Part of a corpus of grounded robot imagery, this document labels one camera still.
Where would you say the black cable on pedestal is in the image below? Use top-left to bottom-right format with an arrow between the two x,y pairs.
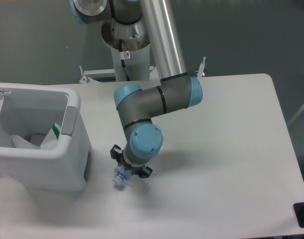
118,38 -> 131,82

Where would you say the white green plastic wrapper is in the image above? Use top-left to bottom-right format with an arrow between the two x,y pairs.
11,122 -> 61,150

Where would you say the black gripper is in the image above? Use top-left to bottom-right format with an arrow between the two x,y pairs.
110,144 -> 152,179

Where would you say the clear plastic water bottle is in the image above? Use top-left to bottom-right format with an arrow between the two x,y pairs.
112,166 -> 138,190

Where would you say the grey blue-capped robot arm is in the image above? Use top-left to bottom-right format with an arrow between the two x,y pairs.
70,0 -> 203,183

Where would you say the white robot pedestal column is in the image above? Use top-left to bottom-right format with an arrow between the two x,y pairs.
110,44 -> 151,82

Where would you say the white trash can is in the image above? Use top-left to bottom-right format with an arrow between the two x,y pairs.
0,83 -> 92,191

